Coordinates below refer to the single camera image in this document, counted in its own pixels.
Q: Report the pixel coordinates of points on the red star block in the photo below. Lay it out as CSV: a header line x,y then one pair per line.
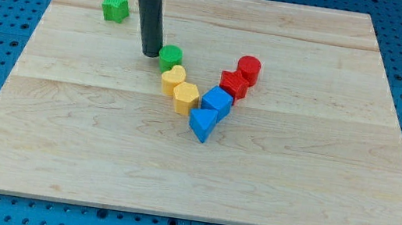
x,y
234,84

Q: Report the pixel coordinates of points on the light wooden board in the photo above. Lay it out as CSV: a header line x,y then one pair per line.
x,y
316,141

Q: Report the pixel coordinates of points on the green cylinder block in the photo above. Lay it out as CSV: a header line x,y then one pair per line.
x,y
169,56

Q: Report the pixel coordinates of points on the blue cube block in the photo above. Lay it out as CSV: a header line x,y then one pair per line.
x,y
219,100

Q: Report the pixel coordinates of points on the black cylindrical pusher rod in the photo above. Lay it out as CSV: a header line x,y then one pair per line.
x,y
150,12

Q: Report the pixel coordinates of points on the red cylinder block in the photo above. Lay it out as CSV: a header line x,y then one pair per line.
x,y
249,68

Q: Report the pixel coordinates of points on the yellow hexagon block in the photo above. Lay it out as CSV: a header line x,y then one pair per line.
x,y
185,98

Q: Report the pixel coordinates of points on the green star block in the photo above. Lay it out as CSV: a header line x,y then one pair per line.
x,y
115,10

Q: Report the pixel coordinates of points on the blue triangle block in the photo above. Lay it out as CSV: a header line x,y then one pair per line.
x,y
202,122

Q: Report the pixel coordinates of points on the yellow heart block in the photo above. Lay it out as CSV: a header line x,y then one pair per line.
x,y
172,78

